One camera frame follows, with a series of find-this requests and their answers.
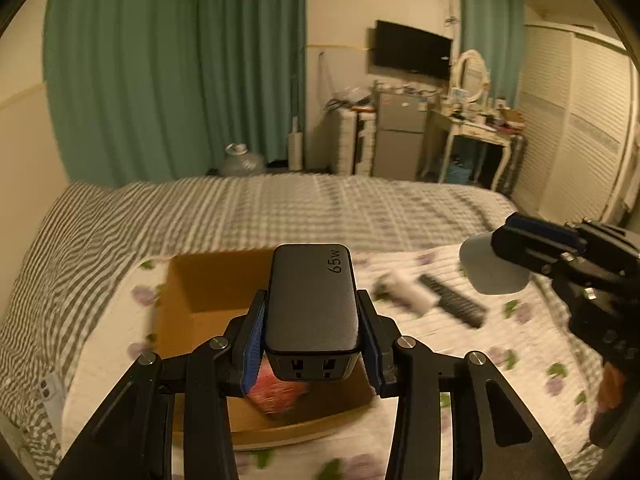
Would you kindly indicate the cardboard box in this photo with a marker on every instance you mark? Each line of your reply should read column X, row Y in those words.
column 210, row 285

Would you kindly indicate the oval vanity mirror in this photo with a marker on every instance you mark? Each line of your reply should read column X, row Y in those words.
column 462, row 77

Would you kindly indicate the clear water jug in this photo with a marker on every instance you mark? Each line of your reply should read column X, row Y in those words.
column 242, row 162

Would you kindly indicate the white rounded case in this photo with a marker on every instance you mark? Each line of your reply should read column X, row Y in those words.
column 492, row 277

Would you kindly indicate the floral quilted blanket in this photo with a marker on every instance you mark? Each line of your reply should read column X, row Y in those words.
column 505, row 340

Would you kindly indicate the grey mini fridge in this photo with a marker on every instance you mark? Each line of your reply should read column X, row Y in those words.
column 400, row 135

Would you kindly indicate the blue bin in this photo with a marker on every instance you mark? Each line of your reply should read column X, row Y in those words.
column 457, row 174

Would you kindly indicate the white cylindrical object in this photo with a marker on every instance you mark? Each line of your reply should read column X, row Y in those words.
column 410, row 292

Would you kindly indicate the wide green curtain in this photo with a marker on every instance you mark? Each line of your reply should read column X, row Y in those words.
column 160, row 70

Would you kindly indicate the black power adapter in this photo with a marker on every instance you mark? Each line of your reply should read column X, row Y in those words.
column 312, row 305

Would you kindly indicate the white fabric tag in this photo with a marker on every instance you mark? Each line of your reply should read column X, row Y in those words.
column 50, row 389

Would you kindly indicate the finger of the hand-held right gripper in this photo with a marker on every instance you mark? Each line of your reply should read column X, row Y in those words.
column 535, row 252
column 545, row 228

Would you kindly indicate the red packet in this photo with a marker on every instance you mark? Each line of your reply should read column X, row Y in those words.
column 277, row 395

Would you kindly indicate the grey striped bed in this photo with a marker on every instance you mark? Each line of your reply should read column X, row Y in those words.
column 200, row 215

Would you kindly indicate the white dressing table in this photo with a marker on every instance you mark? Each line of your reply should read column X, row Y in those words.
column 480, row 135

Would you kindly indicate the white louvred wardrobe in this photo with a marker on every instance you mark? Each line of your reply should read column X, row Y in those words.
column 575, row 125

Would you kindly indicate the white paper roll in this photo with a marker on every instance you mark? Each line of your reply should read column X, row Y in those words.
column 295, row 150

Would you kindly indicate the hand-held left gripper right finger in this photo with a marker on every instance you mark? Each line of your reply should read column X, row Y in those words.
column 373, row 357

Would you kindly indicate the white drawer unit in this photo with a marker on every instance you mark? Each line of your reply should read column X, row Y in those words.
column 347, row 142

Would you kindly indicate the black comb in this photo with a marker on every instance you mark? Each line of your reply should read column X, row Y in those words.
column 452, row 302

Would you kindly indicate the wall television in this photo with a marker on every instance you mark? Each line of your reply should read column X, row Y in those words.
column 410, row 50

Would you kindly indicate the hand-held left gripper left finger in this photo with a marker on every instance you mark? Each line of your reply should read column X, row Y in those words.
column 252, row 352

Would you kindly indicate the narrow green curtain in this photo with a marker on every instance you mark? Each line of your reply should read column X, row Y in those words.
column 487, row 25

